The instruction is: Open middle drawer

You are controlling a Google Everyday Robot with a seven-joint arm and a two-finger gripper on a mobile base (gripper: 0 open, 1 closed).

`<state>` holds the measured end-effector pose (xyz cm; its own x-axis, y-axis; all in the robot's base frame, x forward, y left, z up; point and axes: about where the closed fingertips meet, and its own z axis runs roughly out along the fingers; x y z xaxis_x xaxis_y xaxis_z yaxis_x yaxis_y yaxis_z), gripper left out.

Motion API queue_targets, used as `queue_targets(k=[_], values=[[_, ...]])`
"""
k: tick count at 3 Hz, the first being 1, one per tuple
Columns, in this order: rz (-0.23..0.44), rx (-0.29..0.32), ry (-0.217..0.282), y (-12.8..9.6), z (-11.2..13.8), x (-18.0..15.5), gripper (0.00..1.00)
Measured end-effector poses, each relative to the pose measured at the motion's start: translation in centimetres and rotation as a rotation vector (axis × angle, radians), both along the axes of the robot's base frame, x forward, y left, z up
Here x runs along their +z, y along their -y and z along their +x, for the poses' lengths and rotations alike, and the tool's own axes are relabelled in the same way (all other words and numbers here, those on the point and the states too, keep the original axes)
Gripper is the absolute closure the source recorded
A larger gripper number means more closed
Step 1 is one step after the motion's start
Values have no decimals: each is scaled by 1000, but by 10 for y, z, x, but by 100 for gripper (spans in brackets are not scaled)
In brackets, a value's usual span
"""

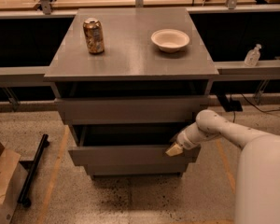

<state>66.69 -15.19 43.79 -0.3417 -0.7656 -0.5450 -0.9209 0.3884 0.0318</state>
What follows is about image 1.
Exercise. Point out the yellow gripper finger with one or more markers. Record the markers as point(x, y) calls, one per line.
point(174, 150)

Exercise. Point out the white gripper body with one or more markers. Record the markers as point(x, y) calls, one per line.
point(187, 141)

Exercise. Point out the grey drawer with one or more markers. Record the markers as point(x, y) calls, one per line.
point(129, 144)
point(121, 110)
point(136, 169)

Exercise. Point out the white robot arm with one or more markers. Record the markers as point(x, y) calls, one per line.
point(257, 197)

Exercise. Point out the grey bottom drawer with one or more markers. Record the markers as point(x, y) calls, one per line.
point(136, 169)

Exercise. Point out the grey drawer cabinet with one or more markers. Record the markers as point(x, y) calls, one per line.
point(131, 65)

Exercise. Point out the grey top drawer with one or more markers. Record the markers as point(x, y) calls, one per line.
point(121, 110)

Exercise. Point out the white paper bowl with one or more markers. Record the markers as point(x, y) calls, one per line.
point(170, 40)

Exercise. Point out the clear sanitizer bottle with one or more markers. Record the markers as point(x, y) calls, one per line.
point(252, 57)

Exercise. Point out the black metal bar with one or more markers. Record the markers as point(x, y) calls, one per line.
point(31, 167)

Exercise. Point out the crumpled soda can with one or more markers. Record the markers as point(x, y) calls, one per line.
point(93, 33)

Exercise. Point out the cardboard box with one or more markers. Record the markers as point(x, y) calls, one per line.
point(12, 177)

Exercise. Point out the black floor bracket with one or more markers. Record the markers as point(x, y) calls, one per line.
point(229, 104)

